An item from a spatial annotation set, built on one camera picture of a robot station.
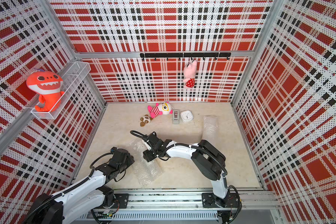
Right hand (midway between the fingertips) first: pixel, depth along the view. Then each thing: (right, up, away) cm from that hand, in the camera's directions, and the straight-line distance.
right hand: (150, 154), depth 87 cm
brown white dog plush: (-7, +22, +20) cm, 31 cm away
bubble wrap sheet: (0, -9, -7) cm, 11 cm away
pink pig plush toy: (+26, +55, +7) cm, 61 cm away
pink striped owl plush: (+7, +30, +21) cm, 38 cm away
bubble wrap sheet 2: (+40, +13, +6) cm, 42 cm away
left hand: (-10, -3, +2) cm, 11 cm away
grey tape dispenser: (+17, +24, +21) cm, 36 cm away
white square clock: (+25, +24, +22) cm, 41 cm away
